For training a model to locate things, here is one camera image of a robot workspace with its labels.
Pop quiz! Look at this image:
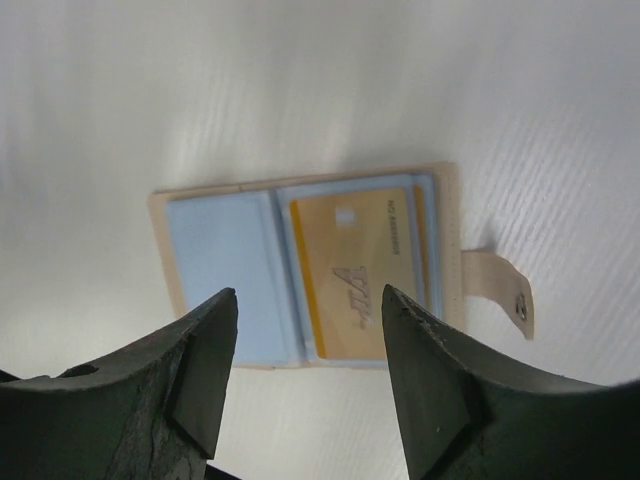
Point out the beige card holder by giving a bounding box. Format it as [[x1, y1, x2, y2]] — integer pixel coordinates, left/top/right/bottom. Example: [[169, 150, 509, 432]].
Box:
[[148, 163, 535, 369]]

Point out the gold credit card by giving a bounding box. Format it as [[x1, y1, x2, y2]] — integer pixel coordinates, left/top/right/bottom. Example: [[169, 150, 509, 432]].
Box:
[[289, 187, 425, 361], [413, 185, 432, 311]]

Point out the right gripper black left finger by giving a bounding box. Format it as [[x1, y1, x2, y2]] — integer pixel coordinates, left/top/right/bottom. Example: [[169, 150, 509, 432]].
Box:
[[1, 288, 238, 479]]

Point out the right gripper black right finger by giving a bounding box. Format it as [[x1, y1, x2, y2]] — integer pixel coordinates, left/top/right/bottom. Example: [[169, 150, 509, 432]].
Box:
[[382, 286, 639, 479]]

